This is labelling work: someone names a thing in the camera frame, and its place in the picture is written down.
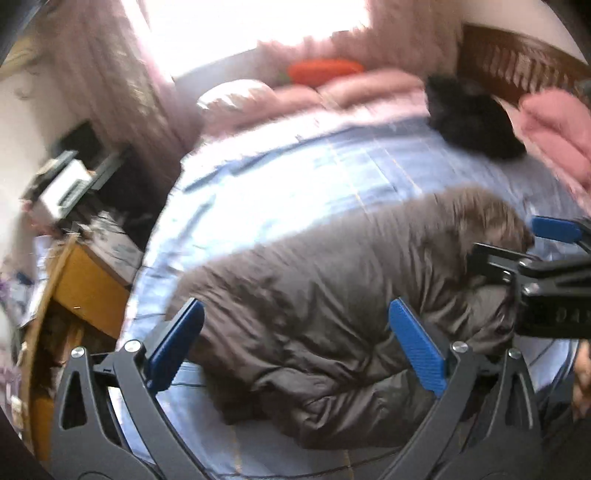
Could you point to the wooden bedside desk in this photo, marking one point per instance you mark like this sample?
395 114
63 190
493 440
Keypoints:
87 286

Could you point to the pale pink pillow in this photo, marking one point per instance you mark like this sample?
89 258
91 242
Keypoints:
235 99

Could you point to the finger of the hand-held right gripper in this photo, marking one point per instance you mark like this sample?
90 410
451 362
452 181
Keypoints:
554 228
498 263

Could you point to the light blue bed sheet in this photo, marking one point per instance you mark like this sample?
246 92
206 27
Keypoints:
300 175

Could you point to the white box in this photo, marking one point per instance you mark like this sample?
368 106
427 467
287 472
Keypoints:
64 184

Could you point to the person's right hand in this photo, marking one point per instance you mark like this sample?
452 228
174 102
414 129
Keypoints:
582 369

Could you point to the folded pink blanket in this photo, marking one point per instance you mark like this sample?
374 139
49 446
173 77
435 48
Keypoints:
563 129

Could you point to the long pink quilt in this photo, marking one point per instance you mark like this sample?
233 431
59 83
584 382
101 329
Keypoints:
360 90

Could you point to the black fluffy garment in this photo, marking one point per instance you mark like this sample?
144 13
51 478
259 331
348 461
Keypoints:
471 120

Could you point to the brown puffer jacket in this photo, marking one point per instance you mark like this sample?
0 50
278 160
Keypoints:
323 300

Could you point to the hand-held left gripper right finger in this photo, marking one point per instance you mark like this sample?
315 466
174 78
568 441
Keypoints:
415 346

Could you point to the dark wooden headboard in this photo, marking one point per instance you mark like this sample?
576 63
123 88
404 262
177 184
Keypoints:
517 55

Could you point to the bright window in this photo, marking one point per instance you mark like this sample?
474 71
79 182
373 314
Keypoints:
254 27

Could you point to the black metal shelf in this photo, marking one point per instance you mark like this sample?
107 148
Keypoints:
115 161

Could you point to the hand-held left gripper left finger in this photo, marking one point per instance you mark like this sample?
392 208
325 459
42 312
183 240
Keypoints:
178 341

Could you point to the orange pillow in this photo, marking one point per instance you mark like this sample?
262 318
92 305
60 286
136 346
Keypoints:
325 71

